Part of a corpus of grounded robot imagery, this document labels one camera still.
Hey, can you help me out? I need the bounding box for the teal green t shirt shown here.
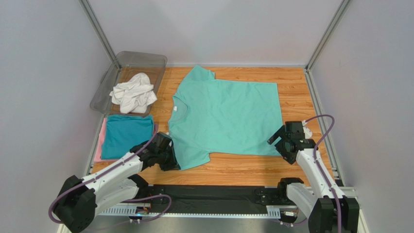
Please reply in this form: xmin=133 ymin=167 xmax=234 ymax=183
xmin=168 ymin=66 xmax=283 ymax=170

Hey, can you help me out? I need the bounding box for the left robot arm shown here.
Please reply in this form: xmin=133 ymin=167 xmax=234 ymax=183
xmin=48 ymin=132 xmax=178 ymax=233

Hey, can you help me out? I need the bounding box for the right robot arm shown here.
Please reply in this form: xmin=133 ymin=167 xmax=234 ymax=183
xmin=267 ymin=121 xmax=360 ymax=233

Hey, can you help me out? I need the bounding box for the folded dark teal t shirt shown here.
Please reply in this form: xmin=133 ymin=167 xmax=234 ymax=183
xmin=101 ymin=115 xmax=155 ymax=160

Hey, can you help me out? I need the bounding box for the folded pink t shirt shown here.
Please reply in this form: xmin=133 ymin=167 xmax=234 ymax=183
xmin=93 ymin=117 xmax=120 ymax=163

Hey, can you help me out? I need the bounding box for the crumpled white t shirt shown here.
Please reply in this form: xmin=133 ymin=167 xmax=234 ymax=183
xmin=109 ymin=73 xmax=157 ymax=114

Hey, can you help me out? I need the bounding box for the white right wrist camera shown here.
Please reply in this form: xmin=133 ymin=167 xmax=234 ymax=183
xmin=301 ymin=120 xmax=312 ymax=139

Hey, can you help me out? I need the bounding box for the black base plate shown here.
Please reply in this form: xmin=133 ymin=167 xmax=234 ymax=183
xmin=144 ymin=185 xmax=294 ymax=214

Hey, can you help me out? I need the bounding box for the white slotted cable duct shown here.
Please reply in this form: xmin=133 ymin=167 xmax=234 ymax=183
xmin=103 ymin=206 xmax=281 ymax=218

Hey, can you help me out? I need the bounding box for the aluminium front rail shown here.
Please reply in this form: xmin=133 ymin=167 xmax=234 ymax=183
xmin=66 ymin=182 xmax=361 ymax=219

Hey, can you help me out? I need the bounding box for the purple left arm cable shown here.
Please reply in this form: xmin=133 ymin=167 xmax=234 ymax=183
xmin=48 ymin=124 xmax=173 ymax=229

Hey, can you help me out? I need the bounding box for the right aluminium frame post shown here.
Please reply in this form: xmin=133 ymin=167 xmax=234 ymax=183
xmin=306 ymin=0 xmax=352 ymax=72

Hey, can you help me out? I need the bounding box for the aluminium frame post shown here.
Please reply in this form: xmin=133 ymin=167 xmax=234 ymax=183
xmin=78 ymin=0 xmax=119 ymax=66
xmin=306 ymin=0 xmax=352 ymax=72

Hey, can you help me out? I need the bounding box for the left aluminium frame post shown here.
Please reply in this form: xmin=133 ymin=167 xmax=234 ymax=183
xmin=78 ymin=0 xmax=119 ymax=66

